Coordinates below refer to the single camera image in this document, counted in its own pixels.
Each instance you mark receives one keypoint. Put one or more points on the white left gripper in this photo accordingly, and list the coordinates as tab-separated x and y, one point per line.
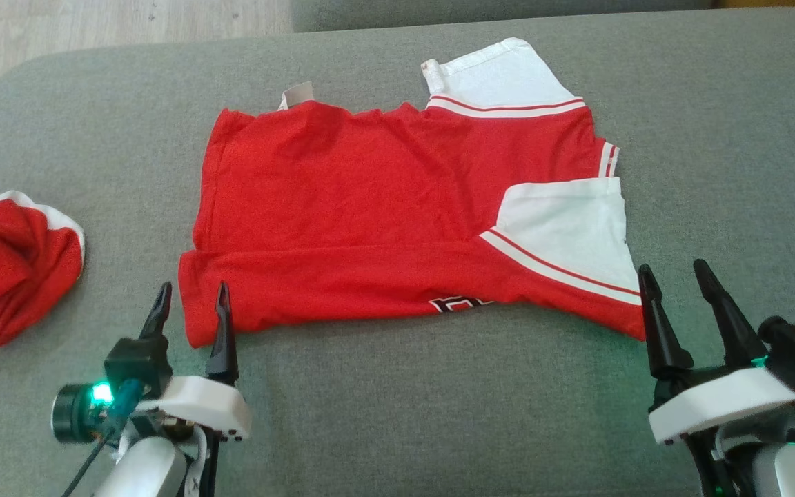
201	404

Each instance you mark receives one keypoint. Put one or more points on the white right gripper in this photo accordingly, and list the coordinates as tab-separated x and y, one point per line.
722	400

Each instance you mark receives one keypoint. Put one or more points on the red white shorts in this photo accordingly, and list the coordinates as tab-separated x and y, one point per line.
11	269

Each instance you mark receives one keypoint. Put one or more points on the red white t-shirt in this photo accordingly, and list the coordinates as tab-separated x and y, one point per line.
370	207

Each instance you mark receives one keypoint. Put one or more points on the grey sofa seat cushion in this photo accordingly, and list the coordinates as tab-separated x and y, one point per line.
439	414

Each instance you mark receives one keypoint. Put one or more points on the grey sofa back cushion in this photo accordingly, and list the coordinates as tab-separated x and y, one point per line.
473	10

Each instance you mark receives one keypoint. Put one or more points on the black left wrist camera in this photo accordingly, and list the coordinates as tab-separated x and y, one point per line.
135	362

